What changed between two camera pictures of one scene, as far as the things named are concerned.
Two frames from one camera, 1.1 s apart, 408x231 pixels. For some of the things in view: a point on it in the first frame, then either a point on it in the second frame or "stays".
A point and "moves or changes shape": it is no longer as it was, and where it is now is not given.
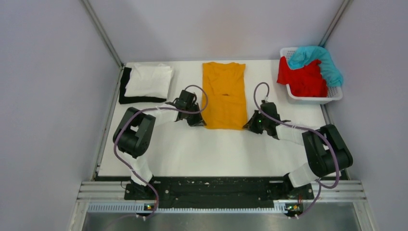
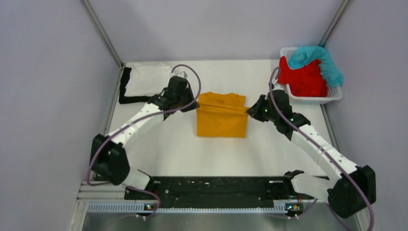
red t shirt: x=307 y=81 stays
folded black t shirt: x=124 y=77 stays
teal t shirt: x=301 y=56 stays
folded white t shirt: x=150 y=80 stays
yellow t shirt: x=225 y=85 moves or changes shape
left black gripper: x=197 y=121 -> x=188 y=91
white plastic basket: x=334 y=93 stays
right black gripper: x=251 y=124 -> x=255 y=110
